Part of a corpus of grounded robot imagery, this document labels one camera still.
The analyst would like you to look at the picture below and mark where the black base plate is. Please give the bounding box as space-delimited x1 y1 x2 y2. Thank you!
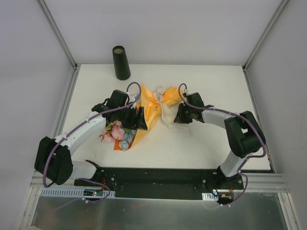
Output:
74 167 243 200

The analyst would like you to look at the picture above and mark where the cream lace ribbon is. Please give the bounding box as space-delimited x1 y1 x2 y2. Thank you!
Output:
153 86 173 129

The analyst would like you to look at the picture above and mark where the right aluminium frame post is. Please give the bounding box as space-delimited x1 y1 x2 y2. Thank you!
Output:
241 0 290 71

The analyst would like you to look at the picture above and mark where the aluminium frame post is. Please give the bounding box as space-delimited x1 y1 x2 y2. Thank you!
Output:
37 0 79 70
241 0 290 71

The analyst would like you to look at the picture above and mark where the left white cable duct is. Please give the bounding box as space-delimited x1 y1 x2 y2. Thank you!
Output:
41 188 116 198

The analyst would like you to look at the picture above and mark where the pink and blue flower bouquet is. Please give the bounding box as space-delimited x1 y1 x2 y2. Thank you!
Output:
98 121 137 151

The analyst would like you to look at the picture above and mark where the left aluminium frame post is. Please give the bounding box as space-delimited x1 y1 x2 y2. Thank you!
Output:
37 0 79 70

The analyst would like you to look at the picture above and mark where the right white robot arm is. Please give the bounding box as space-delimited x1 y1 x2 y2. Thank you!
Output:
174 92 267 189

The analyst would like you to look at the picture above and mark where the white cable duct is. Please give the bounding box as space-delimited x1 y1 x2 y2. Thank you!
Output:
41 188 116 198
202 193 218 201

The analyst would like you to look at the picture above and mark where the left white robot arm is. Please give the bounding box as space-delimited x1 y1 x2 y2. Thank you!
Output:
34 90 147 187

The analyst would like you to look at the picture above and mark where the front aluminium rail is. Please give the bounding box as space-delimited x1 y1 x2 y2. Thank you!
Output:
30 172 291 193

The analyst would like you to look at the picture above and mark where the orange wrapping paper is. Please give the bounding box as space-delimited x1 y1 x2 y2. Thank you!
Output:
113 83 187 151

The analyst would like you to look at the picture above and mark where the black conical vase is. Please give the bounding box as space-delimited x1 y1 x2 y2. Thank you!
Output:
112 46 131 81

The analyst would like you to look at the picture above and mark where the right white cable duct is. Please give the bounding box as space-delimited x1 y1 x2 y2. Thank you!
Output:
202 193 218 201

